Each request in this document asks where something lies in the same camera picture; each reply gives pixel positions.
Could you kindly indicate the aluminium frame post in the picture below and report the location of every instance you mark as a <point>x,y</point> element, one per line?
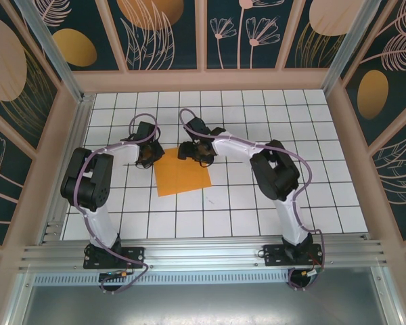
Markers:
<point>353,44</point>
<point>49,44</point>

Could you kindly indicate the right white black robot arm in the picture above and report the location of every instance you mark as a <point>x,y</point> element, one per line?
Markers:
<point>286,216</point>

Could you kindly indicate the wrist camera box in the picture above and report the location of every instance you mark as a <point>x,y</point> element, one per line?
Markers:
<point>198,126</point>
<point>146,130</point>

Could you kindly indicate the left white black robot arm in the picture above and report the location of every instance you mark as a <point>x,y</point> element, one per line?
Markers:
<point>105,227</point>

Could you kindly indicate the long aluminium mounting rail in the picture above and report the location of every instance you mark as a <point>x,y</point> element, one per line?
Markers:
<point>203,250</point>

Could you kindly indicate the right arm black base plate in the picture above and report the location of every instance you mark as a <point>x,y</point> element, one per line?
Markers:
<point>274,254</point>

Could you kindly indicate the orange paper sheet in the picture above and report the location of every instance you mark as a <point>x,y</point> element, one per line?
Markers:
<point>179,176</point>

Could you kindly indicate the aluminium side rail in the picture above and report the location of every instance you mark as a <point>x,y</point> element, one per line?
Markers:
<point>81,128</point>

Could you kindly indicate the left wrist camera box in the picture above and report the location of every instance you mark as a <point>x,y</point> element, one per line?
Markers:
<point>146,130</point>

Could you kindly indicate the grey sheet metal panel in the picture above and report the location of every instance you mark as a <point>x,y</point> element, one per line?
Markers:
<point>203,304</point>

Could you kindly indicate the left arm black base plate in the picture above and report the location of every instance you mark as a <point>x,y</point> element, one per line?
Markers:
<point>137,252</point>

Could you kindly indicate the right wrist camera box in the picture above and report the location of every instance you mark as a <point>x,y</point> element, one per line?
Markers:
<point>198,126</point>

